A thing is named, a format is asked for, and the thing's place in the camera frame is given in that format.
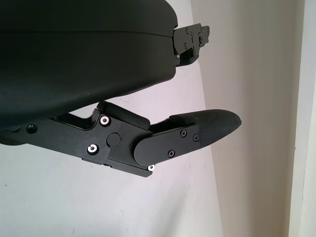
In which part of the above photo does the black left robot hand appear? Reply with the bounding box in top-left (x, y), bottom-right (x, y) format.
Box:
top-left (0, 0), bottom-right (242, 178)

